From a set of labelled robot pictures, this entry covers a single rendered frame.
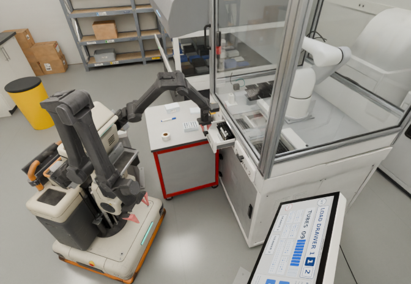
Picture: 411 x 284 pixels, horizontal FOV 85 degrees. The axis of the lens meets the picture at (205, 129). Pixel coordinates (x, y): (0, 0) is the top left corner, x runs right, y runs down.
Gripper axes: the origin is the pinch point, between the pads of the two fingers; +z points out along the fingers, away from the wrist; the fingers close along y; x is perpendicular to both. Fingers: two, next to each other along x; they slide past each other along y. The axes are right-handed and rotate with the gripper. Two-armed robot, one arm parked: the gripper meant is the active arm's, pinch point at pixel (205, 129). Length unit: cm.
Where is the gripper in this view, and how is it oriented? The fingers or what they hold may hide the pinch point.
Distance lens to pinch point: 162.6
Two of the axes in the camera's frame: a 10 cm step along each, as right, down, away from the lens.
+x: -3.1, -6.0, 7.4
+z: 0.3, 7.7, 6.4
